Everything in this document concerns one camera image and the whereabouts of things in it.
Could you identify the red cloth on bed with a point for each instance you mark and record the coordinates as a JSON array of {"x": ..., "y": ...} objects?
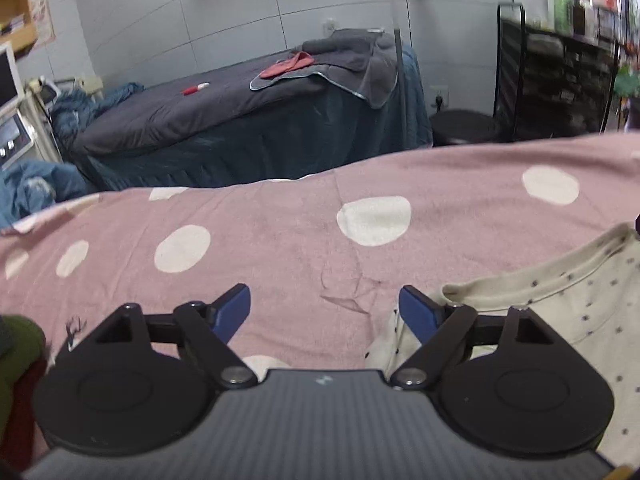
[{"x": 297, "y": 61}]

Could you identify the green potted plant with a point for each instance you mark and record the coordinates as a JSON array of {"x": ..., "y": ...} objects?
[{"x": 627, "y": 82}]

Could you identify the bottles on cart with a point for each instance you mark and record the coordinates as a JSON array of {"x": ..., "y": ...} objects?
[{"x": 569, "y": 17}]

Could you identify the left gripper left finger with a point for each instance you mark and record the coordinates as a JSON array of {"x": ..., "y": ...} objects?
[{"x": 140, "y": 381}]

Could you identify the black shelving cart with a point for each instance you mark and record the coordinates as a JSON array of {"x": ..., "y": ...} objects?
[{"x": 550, "y": 84}]

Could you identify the black round stool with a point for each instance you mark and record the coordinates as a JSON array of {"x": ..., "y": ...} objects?
[{"x": 463, "y": 127}]

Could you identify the blue crumpled blanket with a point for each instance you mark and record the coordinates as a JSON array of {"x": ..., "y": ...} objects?
[{"x": 53, "y": 171}]

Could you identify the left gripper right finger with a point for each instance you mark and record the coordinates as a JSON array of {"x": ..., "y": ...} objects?
[{"x": 506, "y": 382}]

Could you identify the white monitor device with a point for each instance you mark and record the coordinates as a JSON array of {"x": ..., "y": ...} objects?
[{"x": 17, "y": 134}]

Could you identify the wooden bookcase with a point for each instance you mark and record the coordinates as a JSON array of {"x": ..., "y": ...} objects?
[{"x": 18, "y": 27}]

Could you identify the cream dotted small shirt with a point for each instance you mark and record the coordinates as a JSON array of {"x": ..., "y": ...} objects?
[{"x": 590, "y": 297}]

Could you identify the grey towel on bed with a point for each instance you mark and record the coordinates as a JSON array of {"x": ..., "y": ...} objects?
[{"x": 363, "y": 62}]

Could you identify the pink polka dot bedsheet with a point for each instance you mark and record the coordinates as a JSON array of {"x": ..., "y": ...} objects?
[{"x": 324, "y": 256}]

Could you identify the red marker pen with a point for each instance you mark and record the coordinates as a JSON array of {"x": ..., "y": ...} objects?
[{"x": 195, "y": 88}]

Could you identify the dark grey massage bed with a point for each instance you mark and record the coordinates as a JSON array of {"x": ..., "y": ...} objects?
[{"x": 228, "y": 134}]

